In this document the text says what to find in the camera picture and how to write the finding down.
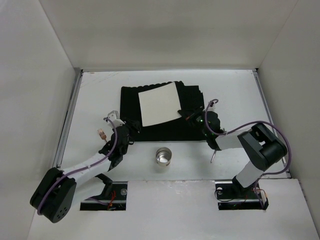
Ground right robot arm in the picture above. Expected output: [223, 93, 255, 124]
[178, 106, 292, 196]

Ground left aluminium table rail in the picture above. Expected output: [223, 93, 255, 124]
[49, 67, 84, 168]

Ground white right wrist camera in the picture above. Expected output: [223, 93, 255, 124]
[205, 104, 216, 112]

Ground white square plate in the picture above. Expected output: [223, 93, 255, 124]
[138, 82, 181, 127]

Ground right aluminium table rail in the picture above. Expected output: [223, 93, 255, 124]
[252, 68, 292, 179]

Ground copper fork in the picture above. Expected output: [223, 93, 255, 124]
[97, 128, 108, 143]

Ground silver metal cup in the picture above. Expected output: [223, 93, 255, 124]
[155, 147, 172, 170]

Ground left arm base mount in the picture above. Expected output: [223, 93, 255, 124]
[79, 173, 128, 212]

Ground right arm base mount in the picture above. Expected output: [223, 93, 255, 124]
[214, 180, 269, 211]

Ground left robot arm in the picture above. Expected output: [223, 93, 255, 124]
[29, 118, 141, 223]

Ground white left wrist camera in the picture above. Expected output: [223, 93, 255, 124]
[104, 110, 125, 128]

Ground aluminium table rail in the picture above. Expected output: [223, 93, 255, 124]
[252, 68, 292, 179]
[49, 67, 84, 168]

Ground silver knife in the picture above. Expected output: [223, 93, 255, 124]
[210, 150, 217, 164]

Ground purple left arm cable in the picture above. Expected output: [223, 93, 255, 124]
[36, 117, 118, 216]

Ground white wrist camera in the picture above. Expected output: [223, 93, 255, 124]
[205, 104, 216, 112]
[104, 110, 125, 128]

